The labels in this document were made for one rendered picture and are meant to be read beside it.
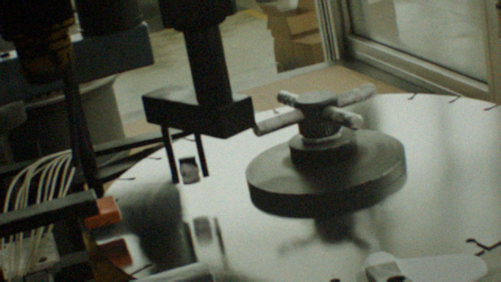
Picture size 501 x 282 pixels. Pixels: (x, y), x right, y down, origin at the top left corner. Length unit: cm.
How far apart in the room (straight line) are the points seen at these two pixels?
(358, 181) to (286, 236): 6
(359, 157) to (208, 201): 10
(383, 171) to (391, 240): 8
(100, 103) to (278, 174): 71
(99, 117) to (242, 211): 72
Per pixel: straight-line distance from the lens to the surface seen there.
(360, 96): 55
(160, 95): 51
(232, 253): 46
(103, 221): 50
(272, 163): 55
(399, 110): 65
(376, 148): 55
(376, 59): 154
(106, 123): 122
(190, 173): 52
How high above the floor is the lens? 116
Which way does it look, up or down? 19 degrees down
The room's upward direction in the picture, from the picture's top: 11 degrees counter-clockwise
